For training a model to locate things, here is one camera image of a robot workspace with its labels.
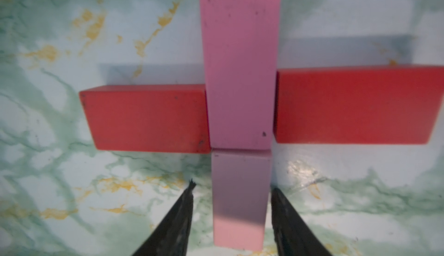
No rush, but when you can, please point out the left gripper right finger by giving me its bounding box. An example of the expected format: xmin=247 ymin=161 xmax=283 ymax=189
xmin=271 ymin=187 xmax=331 ymax=256

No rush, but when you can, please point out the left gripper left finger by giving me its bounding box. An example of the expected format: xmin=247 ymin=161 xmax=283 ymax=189
xmin=133 ymin=180 xmax=196 ymax=256

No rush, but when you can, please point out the pink block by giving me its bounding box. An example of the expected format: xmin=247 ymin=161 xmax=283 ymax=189
xmin=200 ymin=0 xmax=281 ymax=150
xmin=211 ymin=150 xmax=272 ymax=251

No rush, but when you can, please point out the red block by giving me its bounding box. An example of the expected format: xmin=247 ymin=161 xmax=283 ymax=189
xmin=79 ymin=85 xmax=211 ymax=154
xmin=274 ymin=65 xmax=444 ymax=145

